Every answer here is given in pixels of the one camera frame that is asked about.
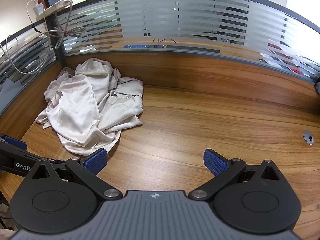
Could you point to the long frosted striped glass partition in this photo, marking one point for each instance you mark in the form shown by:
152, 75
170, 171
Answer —
200, 17

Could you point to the red printed papers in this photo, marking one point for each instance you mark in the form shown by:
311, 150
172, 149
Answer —
287, 57

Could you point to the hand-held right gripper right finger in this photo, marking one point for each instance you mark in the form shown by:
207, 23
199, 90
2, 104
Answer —
215, 163

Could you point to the dark partition post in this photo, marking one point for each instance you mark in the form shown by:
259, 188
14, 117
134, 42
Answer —
56, 37

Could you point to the short frosted striped glass partition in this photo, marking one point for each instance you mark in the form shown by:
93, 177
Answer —
22, 52

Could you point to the white satin shirt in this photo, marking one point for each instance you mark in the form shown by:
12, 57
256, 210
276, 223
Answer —
75, 105

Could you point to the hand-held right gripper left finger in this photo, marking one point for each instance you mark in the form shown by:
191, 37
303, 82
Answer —
96, 161

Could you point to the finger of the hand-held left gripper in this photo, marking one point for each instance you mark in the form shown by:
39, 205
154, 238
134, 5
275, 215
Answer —
15, 141

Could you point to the white charger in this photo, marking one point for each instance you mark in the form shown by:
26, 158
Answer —
38, 8

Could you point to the white power strip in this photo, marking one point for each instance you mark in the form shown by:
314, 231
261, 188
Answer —
53, 7

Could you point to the dark office chair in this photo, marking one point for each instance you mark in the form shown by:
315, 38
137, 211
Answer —
232, 22

